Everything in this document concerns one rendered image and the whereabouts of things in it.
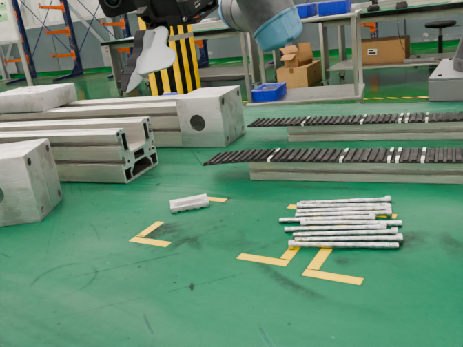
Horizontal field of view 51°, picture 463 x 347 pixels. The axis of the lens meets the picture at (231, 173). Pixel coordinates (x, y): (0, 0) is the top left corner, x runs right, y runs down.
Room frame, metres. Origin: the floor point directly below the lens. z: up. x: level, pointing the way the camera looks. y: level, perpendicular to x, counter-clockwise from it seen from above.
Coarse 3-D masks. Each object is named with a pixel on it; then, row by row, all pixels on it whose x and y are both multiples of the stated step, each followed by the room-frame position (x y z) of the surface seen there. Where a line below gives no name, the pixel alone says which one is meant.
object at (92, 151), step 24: (48, 120) 0.91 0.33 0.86; (72, 120) 0.88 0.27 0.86; (96, 120) 0.84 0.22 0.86; (120, 120) 0.81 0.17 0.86; (144, 120) 0.80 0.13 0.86; (0, 144) 0.85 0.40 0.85; (72, 144) 0.78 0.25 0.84; (96, 144) 0.76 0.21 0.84; (120, 144) 0.74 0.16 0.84; (144, 144) 0.79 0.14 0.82; (72, 168) 0.77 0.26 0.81; (96, 168) 0.75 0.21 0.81; (120, 168) 0.73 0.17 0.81; (144, 168) 0.78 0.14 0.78
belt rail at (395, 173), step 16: (256, 176) 0.66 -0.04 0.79; (272, 176) 0.65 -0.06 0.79; (288, 176) 0.64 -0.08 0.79; (304, 176) 0.63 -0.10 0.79; (320, 176) 0.62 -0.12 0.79; (336, 176) 0.61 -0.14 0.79; (352, 176) 0.60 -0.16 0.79; (368, 176) 0.60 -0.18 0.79; (384, 176) 0.59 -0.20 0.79; (400, 176) 0.58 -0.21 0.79; (416, 176) 0.57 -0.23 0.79; (432, 176) 0.56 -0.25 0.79; (448, 176) 0.55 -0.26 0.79
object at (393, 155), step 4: (392, 148) 0.62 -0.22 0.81; (400, 148) 0.61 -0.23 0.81; (388, 152) 0.61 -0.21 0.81; (392, 152) 0.60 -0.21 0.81; (396, 152) 0.61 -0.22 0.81; (400, 152) 0.60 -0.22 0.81; (388, 156) 0.59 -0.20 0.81; (392, 156) 0.59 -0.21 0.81; (396, 156) 0.58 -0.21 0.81; (400, 156) 0.59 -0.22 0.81; (384, 160) 0.58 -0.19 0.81; (388, 160) 0.58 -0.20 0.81; (392, 160) 0.58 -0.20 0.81; (396, 160) 0.57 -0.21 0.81; (400, 160) 0.57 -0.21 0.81
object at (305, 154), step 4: (304, 148) 0.67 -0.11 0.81; (312, 148) 0.67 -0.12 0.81; (300, 152) 0.66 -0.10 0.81; (304, 152) 0.66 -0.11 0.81; (308, 152) 0.65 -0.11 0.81; (312, 152) 0.66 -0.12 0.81; (300, 156) 0.64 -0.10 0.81; (304, 156) 0.64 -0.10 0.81; (308, 156) 0.64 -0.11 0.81; (296, 160) 0.63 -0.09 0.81; (300, 160) 0.63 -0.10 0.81; (304, 160) 0.62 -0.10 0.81
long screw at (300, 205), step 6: (300, 204) 0.53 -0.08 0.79; (306, 204) 0.53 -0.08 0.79; (312, 204) 0.53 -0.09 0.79; (318, 204) 0.53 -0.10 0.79; (324, 204) 0.53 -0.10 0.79; (330, 204) 0.53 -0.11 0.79; (336, 204) 0.52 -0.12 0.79; (342, 204) 0.52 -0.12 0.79; (348, 204) 0.52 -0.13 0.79; (354, 204) 0.52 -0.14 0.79; (360, 204) 0.52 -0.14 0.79; (366, 204) 0.51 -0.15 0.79; (372, 204) 0.51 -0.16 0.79; (378, 204) 0.51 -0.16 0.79; (384, 204) 0.51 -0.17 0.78
